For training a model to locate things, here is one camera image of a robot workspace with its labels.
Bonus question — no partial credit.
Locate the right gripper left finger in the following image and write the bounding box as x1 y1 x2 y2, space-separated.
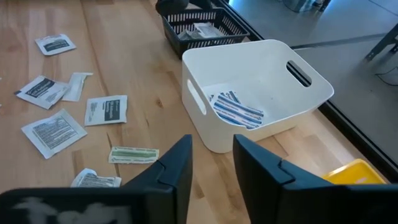
0 134 193 224

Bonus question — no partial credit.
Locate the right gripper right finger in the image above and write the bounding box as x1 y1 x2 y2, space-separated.
233 134 398 224

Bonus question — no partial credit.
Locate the white printed towelette packet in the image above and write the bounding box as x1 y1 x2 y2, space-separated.
178 28 197 41
192 21 225 40

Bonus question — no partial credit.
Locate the blue striped bandage packet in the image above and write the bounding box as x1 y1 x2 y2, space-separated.
210 91 266 131
217 90 242 103

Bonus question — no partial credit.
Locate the torn white text-printed packet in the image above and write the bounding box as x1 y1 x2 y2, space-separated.
70 167 123 189

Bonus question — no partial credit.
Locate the black plastic basket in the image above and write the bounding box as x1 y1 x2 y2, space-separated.
161 7 251 60

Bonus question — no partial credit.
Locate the yellow plastic basket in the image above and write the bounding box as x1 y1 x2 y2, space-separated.
322 158 389 185

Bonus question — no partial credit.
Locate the green striped bandage packet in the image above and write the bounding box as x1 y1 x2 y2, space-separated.
107 146 160 165

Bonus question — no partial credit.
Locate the BZK towelette packet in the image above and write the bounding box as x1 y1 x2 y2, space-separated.
34 33 78 57
83 94 129 127
14 75 71 111

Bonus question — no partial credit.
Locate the white plastic bin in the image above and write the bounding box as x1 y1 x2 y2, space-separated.
181 39 335 154

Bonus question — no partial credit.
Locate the grey floor equipment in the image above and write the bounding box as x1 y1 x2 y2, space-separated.
281 0 332 14

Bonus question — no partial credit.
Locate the white narrow bandage packet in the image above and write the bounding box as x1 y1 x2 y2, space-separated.
61 72 94 103

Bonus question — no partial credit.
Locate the grey metal stand leg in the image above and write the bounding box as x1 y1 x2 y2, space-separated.
363 23 398 62

